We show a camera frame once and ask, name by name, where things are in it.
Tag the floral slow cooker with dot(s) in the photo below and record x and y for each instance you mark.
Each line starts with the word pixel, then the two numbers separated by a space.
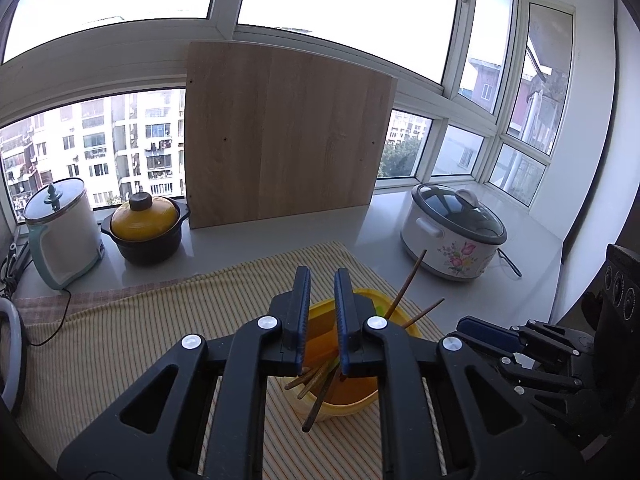
pixel 445 240

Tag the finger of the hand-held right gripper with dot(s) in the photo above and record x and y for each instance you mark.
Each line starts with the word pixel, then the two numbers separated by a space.
pixel 487 335
pixel 545 375

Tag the striped tablecloth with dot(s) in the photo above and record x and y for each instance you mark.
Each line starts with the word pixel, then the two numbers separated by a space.
pixel 125 330

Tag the bundle of brown chopsticks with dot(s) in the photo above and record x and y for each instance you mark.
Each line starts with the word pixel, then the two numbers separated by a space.
pixel 407 280

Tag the apartment buildings outside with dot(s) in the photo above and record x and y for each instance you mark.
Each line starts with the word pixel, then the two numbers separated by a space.
pixel 100 150

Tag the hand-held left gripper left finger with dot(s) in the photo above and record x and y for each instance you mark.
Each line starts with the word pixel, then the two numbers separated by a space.
pixel 303 320

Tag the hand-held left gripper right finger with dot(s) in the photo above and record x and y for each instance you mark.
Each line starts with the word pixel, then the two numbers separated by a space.
pixel 341 310

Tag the black pot with yellow lid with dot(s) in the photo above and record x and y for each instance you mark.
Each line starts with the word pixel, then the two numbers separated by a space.
pixel 145 245

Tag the light wooden board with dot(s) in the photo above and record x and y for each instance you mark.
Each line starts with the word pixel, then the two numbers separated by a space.
pixel 280 135

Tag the white and blue electric cooker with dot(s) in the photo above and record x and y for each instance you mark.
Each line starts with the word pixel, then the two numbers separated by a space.
pixel 65 240

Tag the white window frame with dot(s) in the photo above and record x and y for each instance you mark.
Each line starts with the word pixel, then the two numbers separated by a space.
pixel 225 10

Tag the scissors and metal tools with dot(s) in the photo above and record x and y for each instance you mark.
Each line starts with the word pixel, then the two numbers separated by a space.
pixel 15 265

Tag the yellow plastic container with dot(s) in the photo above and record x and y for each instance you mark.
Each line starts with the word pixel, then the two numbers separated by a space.
pixel 350 392

